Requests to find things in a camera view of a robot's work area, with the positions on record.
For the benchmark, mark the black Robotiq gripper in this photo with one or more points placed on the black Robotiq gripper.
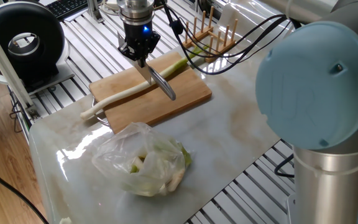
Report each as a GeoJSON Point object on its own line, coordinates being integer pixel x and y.
{"type": "Point", "coordinates": [139, 32]}

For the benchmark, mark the steel cleaver knife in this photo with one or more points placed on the steel cleaver knife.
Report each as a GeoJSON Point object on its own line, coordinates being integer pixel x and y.
{"type": "Point", "coordinates": [163, 85]}

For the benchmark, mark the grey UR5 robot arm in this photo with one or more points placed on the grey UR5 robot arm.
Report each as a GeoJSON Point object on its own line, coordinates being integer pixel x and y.
{"type": "Point", "coordinates": [315, 93]}

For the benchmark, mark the plastic bag of chopped scallions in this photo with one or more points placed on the plastic bag of chopped scallions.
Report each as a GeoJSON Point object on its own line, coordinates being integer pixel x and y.
{"type": "Point", "coordinates": [145, 161]}

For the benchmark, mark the long whole scallion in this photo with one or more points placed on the long whole scallion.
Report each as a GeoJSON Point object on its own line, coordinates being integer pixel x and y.
{"type": "Point", "coordinates": [123, 93]}

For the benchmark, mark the wooden cutting board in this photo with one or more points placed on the wooden cutting board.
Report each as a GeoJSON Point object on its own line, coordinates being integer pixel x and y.
{"type": "Point", "coordinates": [166, 102]}

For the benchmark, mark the wooden peg rack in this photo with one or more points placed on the wooden peg rack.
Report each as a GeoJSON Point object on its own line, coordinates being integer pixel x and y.
{"type": "Point", "coordinates": [216, 51]}

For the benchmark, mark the metal hanging loop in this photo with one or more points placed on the metal hanging loop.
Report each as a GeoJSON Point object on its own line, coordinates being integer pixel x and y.
{"type": "Point", "coordinates": [99, 119]}

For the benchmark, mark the black keyboard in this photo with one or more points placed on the black keyboard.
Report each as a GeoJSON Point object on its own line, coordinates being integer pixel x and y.
{"type": "Point", "coordinates": [67, 7]}

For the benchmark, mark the short aluminium post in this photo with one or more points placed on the short aluminium post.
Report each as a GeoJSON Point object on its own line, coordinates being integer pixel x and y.
{"type": "Point", "coordinates": [94, 11]}

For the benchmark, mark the grey fan base plate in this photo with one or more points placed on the grey fan base plate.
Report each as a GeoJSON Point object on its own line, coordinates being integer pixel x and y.
{"type": "Point", "coordinates": [57, 77]}

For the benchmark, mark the long aluminium frame bar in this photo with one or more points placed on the long aluminium frame bar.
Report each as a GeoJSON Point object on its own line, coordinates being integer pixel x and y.
{"type": "Point", "coordinates": [2, 68]}

